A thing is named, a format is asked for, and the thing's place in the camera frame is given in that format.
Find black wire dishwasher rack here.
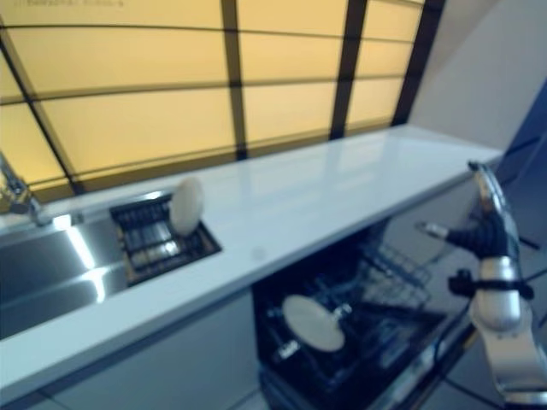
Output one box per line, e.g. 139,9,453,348
256,255,448,385

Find blue tall panel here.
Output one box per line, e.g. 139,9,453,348
499,72,547,185

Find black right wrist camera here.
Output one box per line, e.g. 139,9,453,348
447,268,478,296

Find black cable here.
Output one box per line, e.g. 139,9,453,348
430,335,473,396

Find white cabinet door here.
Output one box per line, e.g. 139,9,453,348
38,294,262,410
384,170,506,257

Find cream round plate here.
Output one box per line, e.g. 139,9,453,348
281,294,346,352
169,176,205,237

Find chrome gooseneck kitchen faucet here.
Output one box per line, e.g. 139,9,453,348
0,153,53,228

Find black wire folding basket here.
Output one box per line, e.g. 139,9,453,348
362,241,433,309

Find black dish drying rack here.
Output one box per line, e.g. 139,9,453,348
109,191,224,288

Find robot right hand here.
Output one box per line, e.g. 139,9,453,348
416,160,521,261

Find black dishwasher door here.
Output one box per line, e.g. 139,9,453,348
258,307,492,410

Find stainless steel sink basin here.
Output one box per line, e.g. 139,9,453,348
0,191,223,339

